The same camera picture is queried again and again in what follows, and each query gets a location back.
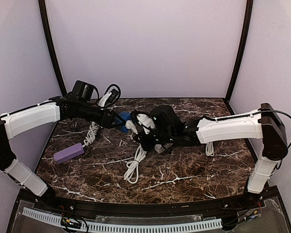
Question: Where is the right black frame post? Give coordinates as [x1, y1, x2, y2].
[225, 0, 254, 103]

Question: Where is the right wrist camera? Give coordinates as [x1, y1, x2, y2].
[150, 105, 184, 133]

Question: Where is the black front rail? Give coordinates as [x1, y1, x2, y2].
[47, 195, 243, 218]

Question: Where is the dark blue cube socket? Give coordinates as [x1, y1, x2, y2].
[118, 112, 131, 133]

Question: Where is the left black frame post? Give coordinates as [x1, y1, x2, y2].
[38, 0, 67, 96]

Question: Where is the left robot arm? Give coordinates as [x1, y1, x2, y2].
[0, 97, 126, 197]

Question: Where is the left circuit board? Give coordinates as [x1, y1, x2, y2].
[60, 217, 82, 229]

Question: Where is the white power strip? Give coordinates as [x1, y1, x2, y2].
[154, 143, 173, 154]

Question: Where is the teal strip white cable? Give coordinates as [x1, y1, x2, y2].
[123, 120, 147, 184]

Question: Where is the purple strip white cable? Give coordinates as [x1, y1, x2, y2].
[81, 121, 100, 149]

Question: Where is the black frame post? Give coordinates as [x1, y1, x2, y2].
[38, 0, 67, 96]
[225, 0, 254, 103]

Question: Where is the white slotted cable duct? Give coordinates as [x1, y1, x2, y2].
[22, 207, 222, 233]

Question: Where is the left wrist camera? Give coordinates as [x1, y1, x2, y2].
[70, 80, 99, 102]

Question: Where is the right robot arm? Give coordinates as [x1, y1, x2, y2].
[131, 103, 291, 194]

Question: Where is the purple power strip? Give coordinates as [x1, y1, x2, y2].
[54, 143, 84, 164]

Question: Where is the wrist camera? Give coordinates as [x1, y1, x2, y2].
[70, 80, 99, 102]
[150, 105, 184, 133]

